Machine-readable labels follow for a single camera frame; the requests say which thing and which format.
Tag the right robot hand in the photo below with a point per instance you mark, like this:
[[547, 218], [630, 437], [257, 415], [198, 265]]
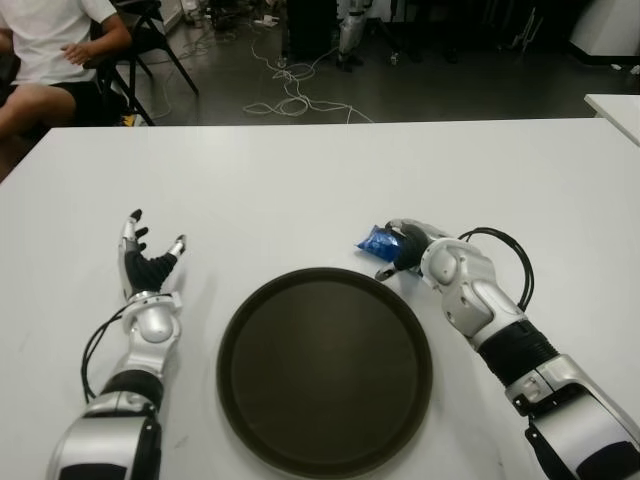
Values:
[[412, 245]]

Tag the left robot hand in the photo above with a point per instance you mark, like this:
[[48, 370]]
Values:
[[142, 270]]

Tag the blue Oreo packet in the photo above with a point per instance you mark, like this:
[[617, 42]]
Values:
[[377, 245]]

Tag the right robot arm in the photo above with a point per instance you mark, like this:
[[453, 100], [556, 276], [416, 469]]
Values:
[[480, 295]]

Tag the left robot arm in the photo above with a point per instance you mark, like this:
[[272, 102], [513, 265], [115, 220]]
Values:
[[150, 325]]

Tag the small yellow object on floor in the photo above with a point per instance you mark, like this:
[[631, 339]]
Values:
[[129, 120]]

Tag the round dark brown tray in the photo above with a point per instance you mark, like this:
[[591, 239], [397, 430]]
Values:
[[325, 375]]

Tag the silver humanoid robot legs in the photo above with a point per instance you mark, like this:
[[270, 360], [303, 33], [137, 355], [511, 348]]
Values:
[[351, 27]]

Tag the black folding chair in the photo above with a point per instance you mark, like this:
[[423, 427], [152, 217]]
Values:
[[150, 42]]

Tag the silver metal stand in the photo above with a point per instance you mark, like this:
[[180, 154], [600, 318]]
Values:
[[525, 30]]

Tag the white side table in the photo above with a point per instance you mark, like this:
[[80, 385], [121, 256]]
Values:
[[617, 112]]

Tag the seated person in white shirt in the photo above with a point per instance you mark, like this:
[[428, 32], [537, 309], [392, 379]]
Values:
[[45, 40]]

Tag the white power strip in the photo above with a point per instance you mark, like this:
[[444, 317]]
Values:
[[266, 20]]

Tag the white cabinet with black base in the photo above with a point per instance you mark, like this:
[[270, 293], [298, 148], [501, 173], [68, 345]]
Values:
[[607, 27]]

